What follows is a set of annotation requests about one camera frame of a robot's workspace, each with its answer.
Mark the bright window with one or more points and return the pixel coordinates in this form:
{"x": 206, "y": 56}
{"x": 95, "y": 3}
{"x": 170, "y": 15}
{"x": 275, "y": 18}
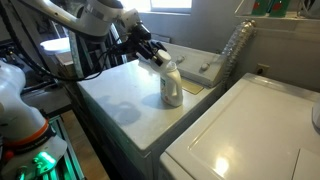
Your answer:
{"x": 166, "y": 4}

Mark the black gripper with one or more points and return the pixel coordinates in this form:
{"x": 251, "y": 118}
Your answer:
{"x": 141, "y": 33}

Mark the grey side table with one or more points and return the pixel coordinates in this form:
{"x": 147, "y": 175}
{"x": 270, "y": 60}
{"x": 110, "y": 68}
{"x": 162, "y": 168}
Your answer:
{"x": 46, "y": 98}

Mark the green box with red mark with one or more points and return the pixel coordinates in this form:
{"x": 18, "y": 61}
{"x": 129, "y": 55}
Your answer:
{"x": 259, "y": 6}
{"x": 278, "y": 7}

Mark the white dryer knob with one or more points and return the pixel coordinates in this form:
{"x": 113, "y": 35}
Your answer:
{"x": 180, "y": 59}
{"x": 204, "y": 66}

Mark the white washing machine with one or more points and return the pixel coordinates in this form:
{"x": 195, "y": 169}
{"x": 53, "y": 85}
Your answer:
{"x": 250, "y": 133}

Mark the white round tabletop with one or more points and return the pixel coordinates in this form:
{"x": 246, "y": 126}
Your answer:
{"x": 55, "y": 45}

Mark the beige wall outlet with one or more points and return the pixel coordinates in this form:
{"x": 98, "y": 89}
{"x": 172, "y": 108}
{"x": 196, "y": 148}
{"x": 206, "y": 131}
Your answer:
{"x": 262, "y": 69}

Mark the yellow paper sheet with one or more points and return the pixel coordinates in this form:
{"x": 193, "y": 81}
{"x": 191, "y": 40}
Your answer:
{"x": 192, "y": 87}

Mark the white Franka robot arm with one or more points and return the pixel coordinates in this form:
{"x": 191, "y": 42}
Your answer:
{"x": 96, "y": 20}

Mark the grey-white dryer machine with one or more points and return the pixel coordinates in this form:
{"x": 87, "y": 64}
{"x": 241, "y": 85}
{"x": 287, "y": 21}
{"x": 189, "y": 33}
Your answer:
{"x": 133, "y": 113}

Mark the white detergent bottle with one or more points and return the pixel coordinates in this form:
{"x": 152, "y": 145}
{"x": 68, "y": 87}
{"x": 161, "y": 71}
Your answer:
{"x": 171, "y": 86}

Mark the black camera stand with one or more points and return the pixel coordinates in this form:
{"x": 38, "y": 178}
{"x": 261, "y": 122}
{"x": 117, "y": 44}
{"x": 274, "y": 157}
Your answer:
{"x": 13, "y": 53}

